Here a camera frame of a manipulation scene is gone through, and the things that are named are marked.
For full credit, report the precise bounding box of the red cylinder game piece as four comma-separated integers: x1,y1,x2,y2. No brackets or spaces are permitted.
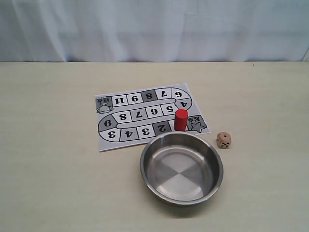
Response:
174,109,189,131

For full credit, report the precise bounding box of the wooden die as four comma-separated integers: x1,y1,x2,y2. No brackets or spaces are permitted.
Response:
216,131,231,148

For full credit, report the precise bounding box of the paper number game board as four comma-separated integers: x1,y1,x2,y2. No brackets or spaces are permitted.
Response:
95,84,210,152

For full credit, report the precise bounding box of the round steel bowl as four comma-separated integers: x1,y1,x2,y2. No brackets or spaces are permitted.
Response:
140,131,224,207

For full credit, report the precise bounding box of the white backdrop curtain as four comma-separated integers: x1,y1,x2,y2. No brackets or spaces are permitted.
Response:
0,0,309,62

